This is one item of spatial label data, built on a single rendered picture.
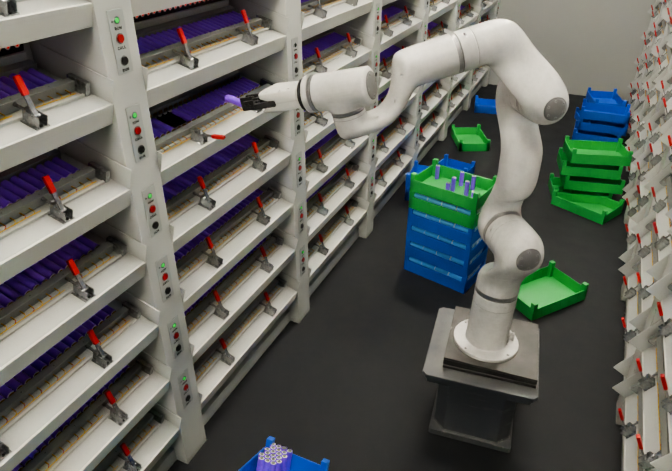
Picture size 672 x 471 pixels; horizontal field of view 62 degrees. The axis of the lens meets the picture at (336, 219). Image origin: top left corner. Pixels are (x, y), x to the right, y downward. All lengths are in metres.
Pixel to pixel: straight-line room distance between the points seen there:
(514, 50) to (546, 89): 0.11
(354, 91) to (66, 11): 0.56
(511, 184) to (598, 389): 0.98
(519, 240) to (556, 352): 0.89
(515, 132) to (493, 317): 0.53
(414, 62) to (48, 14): 0.70
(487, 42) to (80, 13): 0.81
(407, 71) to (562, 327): 1.45
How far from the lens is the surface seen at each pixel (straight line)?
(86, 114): 1.18
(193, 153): 1.43
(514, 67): 1.33
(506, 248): 1.48
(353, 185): 2.48
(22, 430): 1.34
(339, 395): 1.99
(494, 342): 1.71
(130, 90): 1.25
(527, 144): 1.43
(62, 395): 1.38
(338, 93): 1.23
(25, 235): 1.18
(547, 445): 1.97
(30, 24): 1.10
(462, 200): 2.25
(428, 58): 1.26
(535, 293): 2.55
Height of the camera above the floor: 1.47
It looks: 30 degrees down
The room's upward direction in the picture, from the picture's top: straight up
